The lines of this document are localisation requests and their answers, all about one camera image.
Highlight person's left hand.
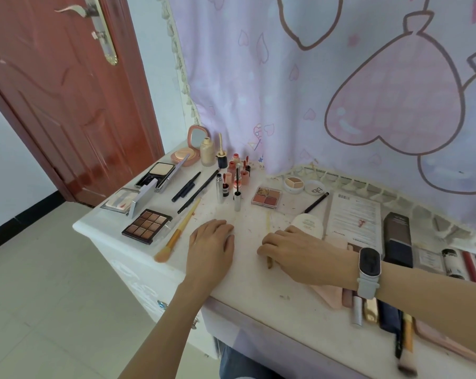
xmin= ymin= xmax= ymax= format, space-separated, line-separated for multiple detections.
xmin=182 ymin=218 xmax=236 ymax=295

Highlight person's right hand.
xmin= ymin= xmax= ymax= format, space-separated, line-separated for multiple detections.
xmin=256 ymin=225 xmax=361 ymax=291

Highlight white oval compact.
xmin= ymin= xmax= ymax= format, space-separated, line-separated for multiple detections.
xmin=289 ymin=213 xmax=325 ymax=240

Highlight yellow handled makeup brush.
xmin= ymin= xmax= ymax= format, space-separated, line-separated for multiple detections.
xmin=154 ymin=197 xmax=202 ymax=264

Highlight black pen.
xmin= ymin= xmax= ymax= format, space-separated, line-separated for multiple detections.
xmin=304 ymin=192 xmax=330 ymax=214

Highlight paper instruction sheet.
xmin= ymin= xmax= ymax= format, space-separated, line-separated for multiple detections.
xmin=325 ymin=192 xmax=383 ymax=253

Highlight black eyeliner pencil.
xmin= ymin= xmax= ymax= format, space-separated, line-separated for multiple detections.
xmin=177 ymin=169 xmax=221 ymax=214

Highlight orange brown eyeshadow palette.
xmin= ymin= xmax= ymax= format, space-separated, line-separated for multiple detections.
xmin=121 ymin=208 xmax=181 ymax=246

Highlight round white compact lid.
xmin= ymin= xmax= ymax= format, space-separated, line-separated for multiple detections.
xmin=304 ymin=180 xmax=326 ymax=197

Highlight black eyeliner pencils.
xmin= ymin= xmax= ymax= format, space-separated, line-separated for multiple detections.
xmin=171 ymin=171 xmax=202 ymax=203

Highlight cream gold tube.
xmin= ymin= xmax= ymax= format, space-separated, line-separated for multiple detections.
xmin=362 ymin=297 xmax=380 ymax=325

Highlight round white powder compact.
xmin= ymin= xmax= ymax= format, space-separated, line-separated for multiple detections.
xmin=283 ymin=175 xmax=306 ymax=194

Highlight small red blush palette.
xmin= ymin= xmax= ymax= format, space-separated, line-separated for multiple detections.
xmin=251 ymin=186 xmax=283 ymax=211

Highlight wooden drawer lilac front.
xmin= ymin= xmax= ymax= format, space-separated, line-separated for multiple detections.
xmin=201 ymin=297 xmax=369 ymax=379

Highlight dark foundation box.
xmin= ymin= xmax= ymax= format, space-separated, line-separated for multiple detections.
xmin=383 ymin=212 xmax=414 ymax=269

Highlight navy lipstick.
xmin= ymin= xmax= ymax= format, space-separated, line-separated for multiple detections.
xmin=376 ymin=300 xmax=401 ymax=334

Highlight black foundation bottle cap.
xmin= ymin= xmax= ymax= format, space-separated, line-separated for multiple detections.
xmin=217 ymin=133 xmax=229 ymax=169

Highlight dark grey palette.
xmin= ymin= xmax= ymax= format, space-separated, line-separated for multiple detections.
xmin=135 ymin=153 xmax=191 ymax=193

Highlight pink cushion compact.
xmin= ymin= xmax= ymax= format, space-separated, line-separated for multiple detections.
xmin=170 ymin=125 xmax=211 ymax=167

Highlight beige foundation bottle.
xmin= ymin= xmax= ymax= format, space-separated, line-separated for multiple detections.
xmin=200 ymin=136 xmax=216 ymax=167

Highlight silver square palette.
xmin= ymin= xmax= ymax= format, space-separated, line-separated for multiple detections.
xmin=100 ymin=178 xmax=159 ymax=220

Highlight small clear square compact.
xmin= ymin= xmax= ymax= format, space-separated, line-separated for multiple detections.
xmin=413 ymin=246 xmax=446 ymax=275

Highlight small brown bottle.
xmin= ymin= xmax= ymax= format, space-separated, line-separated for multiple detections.
xmin=441 ymin=248 xmax=466 ymax=280

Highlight pink four-pan eyeshadow palette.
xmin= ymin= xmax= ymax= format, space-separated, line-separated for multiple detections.
xmin=413 ymin=319 xmax=476 ymax=367

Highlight person's right forearm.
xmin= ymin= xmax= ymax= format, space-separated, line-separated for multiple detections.
xmin=376 ymin=260 xmax=476 ymax=367

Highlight person's left forearm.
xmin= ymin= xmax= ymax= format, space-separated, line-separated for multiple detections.
xmin=117 ymin=282 xmax=211 ymax=379

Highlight person's blue jeans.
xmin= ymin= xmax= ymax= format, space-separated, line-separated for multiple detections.
xmin=218 ymin=345 xmax=282 ymax=379

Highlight white smartwatch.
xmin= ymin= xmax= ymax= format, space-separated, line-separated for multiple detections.
xmin=356 ymin=247 xmax=382 ymax=301

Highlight lilac cartoon cloth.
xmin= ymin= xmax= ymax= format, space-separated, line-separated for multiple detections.
xmin=158 ymin=0 xmax=476 ymax=233

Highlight brown wooden door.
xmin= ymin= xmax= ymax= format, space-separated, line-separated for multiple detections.
xmin=0 ymin=0 xmax=164 ymax=208

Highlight brass door handle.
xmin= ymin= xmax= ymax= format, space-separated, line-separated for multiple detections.
xmin=55 ymin=0 xmax=119 ymax=66

